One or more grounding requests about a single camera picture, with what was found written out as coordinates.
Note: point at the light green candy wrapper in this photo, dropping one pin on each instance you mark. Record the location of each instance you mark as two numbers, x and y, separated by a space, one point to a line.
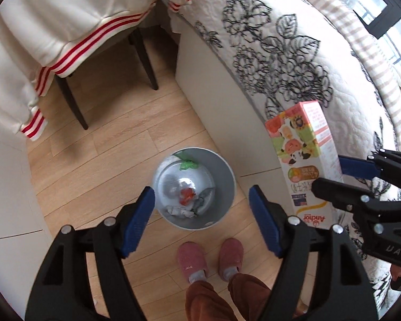
189 165

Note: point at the pink milk carton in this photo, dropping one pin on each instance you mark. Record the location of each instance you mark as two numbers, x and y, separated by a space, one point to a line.
297 147

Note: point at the person's leg brown trousers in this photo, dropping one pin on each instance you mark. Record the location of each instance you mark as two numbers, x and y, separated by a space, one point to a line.
207 302
250 291

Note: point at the pink plastic wrapper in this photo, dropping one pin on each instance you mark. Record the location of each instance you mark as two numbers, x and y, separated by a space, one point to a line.
187 195

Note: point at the pink slipper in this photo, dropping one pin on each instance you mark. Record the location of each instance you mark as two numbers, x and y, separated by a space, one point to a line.
190 260
230 255

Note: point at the chair with black legs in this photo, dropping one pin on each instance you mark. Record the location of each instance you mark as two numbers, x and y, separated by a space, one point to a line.
147 63

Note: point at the person's right leg brown trousers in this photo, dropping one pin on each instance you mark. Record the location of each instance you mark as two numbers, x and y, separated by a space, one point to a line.
250 291

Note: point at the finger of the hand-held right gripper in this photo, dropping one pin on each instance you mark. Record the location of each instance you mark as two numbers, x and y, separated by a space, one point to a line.
354 166
337 194

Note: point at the bed with striped duvet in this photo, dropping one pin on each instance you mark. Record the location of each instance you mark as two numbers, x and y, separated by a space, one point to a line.
254 23

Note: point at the white bed base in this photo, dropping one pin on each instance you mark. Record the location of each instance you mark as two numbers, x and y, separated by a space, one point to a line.
214 83

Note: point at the person's right hand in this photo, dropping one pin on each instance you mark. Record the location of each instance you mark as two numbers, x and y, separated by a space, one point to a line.
397 271

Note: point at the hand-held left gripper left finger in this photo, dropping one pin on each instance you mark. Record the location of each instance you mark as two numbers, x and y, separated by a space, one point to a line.
138 220

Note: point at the grey metal bin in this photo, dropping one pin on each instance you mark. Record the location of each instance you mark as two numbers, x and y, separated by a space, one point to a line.
220 177

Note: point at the person's left leg brown trousers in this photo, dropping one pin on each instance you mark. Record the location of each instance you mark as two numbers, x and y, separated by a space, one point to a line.
207 302

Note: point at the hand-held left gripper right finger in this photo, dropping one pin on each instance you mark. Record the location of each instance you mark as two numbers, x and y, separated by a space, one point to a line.
265 220

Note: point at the grey wrapper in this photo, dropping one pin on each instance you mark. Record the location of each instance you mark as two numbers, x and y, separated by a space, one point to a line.
205 196

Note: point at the white jacket red stripes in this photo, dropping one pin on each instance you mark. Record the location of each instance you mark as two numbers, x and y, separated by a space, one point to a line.
53 23

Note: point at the black framed window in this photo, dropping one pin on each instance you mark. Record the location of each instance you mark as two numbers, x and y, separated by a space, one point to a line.
381 23

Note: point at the black white checkered blanket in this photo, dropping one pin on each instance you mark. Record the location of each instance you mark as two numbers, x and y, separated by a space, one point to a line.
379 286

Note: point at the white cabinet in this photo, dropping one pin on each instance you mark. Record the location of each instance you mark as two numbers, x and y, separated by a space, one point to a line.
6 174

